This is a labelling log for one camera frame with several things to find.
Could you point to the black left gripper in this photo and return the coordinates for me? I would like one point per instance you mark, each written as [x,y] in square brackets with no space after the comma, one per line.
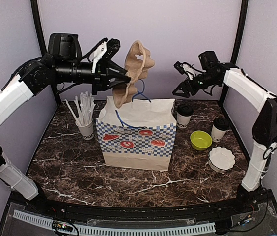
[102,74]

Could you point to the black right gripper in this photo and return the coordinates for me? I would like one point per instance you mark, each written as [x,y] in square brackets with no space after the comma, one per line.
[184,87]

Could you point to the brown cardboard cup carrier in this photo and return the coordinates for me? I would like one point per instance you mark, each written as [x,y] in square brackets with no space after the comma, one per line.
[137,63]

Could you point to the white paper coffee cup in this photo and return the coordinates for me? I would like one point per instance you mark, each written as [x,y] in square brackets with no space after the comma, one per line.
[182,121]

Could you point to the checkered blue paper bag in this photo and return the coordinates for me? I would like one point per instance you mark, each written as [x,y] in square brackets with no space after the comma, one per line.
[138,135]

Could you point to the black coffee cup lid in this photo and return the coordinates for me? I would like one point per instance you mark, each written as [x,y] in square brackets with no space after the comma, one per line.
[185,110]

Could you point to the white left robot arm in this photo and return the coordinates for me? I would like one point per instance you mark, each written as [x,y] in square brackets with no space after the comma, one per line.
[33,77]

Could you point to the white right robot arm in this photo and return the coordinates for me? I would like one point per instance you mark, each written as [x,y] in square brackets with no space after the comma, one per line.
[264,130]

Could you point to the lime green bowl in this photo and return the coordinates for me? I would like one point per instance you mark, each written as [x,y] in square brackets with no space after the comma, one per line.
[200,140]

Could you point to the bundle of white straws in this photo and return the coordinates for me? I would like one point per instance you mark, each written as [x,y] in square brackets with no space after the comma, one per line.
[85,106]

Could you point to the white wrapped straw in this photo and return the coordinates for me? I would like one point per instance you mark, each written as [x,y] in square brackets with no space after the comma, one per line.
[72,112]

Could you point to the white cup holding straws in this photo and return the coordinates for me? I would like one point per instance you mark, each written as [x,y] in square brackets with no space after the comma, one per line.
[87,131]

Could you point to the white scalloped ceramic bowl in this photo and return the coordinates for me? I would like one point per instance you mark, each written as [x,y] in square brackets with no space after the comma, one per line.
[221,159]

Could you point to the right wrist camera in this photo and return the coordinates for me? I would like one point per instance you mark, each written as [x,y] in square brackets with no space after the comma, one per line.
[207,60]

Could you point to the black right frame post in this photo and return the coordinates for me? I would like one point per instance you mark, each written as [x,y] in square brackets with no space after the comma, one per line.
[237,44]

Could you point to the black frame post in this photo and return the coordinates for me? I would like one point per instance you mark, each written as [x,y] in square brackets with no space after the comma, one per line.
[237,44]
[38,26]

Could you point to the black left frame post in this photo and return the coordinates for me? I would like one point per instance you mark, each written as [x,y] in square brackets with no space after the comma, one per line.
[38,26]

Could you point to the black front table rail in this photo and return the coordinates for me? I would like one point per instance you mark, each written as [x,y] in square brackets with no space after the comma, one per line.
[214,211]

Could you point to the grey slotted cable duct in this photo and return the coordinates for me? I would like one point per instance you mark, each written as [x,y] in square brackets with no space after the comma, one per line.
[114,228]

